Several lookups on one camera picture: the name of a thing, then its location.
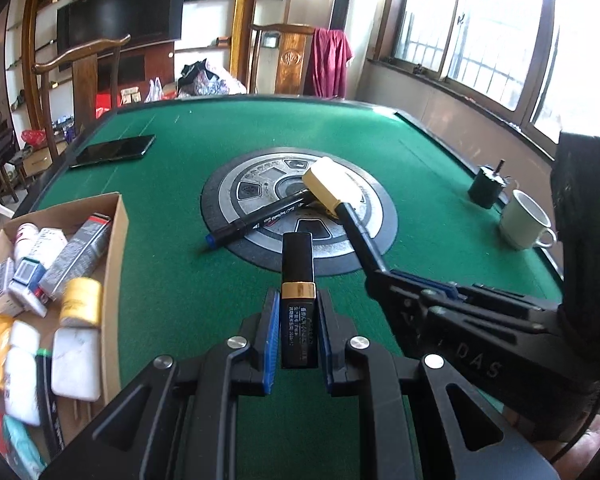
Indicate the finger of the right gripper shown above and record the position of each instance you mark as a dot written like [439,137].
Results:
[481,296]
[404,299]

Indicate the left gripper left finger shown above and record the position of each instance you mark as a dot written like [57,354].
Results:
[178,419]

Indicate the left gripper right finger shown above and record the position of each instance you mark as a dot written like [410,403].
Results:
[419,418]

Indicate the green cap black pen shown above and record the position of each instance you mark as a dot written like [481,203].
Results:
[47,404]

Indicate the black blue marker pen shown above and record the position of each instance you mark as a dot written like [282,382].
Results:
[258,218]

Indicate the yellow tape roll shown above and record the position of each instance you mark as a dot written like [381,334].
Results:
[81,305]

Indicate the grey red long box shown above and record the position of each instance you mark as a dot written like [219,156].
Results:
[79,257]

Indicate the blue white medicine box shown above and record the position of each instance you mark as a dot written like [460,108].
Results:
[25,286]

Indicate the white bottle red label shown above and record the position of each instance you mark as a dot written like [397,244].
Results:
[26,236]

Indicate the white barcode medicine box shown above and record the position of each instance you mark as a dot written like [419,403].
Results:
[9,305]

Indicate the white ceramic mug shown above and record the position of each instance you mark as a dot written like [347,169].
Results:
[524,224]

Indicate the black cylindrical motor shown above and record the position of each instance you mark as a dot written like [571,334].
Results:
[487,185]

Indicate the round centre table disc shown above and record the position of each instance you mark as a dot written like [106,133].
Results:
[257,179]

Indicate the dark red hanging cloth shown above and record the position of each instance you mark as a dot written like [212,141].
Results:
[327,71]

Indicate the black smartphone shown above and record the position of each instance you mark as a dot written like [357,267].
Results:
[121,150]

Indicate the wooden chair with carving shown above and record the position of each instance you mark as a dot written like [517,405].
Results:
[293,39]

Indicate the black bag pile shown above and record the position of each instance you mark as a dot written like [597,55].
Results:
[204,78]

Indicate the wooden chair near table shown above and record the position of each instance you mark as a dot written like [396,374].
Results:
[84,65]

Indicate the black wall television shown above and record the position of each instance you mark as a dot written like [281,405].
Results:
[145,21]

